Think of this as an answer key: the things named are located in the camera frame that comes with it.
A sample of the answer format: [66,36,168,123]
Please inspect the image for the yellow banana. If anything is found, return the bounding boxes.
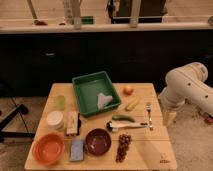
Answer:
[125,98,140,111]

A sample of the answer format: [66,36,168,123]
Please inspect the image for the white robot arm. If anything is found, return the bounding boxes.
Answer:
[158,62,213,126]

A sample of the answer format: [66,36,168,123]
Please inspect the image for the green paper cup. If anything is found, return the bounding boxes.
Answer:
[54,95,66,110]

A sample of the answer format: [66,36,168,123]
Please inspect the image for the silver fork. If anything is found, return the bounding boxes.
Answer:
[145,102,154,131]

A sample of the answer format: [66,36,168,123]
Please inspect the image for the small orange fruit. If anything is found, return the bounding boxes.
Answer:
[123,86,134,95]

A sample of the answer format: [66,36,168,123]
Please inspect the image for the dark grape bunch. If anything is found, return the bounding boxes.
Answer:
[116,134,132,162]

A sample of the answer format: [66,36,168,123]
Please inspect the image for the green cucumber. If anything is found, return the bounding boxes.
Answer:
[112,115,135,122]

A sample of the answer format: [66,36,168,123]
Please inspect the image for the white crumpled cloth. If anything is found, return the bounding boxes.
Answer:
[97,93,113,109]

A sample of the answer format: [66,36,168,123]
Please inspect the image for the dark maroon bowl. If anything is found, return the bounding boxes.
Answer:
[85,128,111,156]

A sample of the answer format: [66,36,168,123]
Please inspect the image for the green plastic tray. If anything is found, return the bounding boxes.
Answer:
[72,71,121,117]

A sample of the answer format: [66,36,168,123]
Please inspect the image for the wooden brush block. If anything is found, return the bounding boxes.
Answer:
[66,111,80,136]

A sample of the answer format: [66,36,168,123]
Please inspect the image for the blue sponge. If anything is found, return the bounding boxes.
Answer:
[70,139,84,162]

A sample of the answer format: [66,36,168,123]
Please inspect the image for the white stacked cups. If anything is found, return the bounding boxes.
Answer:
[46,111,64,129]

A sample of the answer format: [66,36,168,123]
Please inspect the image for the orange plastic bowl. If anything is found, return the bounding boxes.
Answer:
[32,133,65,166]

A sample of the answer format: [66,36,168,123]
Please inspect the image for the black chair base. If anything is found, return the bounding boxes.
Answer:
[0,104,35,142]

